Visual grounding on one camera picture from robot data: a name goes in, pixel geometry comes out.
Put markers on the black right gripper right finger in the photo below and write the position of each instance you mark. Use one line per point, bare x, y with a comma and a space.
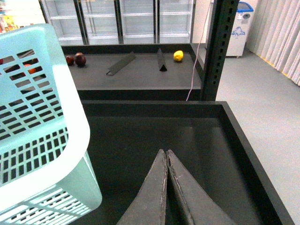
194, 204

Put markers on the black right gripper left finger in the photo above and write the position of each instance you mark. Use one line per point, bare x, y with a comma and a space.
149, 205

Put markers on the light blue plastic basket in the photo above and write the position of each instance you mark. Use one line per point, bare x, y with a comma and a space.
46, 176

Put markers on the dark red apple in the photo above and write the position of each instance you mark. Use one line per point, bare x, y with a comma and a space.
80, 59

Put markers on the black near display tray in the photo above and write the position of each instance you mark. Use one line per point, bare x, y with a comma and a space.
125, 137

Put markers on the black display tray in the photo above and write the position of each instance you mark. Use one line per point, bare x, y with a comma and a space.
125, 137
141, 78

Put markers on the black far display tray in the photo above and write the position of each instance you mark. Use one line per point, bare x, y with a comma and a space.
141, 78

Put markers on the black triangular divider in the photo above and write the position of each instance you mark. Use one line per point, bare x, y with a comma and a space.
161, 61

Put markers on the flat black divider plate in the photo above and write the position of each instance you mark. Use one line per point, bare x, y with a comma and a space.
121, 64

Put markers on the yellow lemon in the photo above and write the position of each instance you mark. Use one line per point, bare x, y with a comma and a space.
178, 56

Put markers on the small red fruit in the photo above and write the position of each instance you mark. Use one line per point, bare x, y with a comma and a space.
70, 60

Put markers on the orange tomato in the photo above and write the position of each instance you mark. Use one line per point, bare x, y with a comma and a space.
32, 69

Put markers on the white vertical blinds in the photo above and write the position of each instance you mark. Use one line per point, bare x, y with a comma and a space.
275, 36

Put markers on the glass door refrigerator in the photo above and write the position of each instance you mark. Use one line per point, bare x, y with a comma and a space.
113, 22

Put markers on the white chest freezer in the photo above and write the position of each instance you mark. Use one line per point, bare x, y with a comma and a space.
240, 30

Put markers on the shelf with bottles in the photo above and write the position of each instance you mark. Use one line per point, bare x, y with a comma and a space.
15, 14

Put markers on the dark metal shelf post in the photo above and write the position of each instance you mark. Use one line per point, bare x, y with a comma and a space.
221, 25

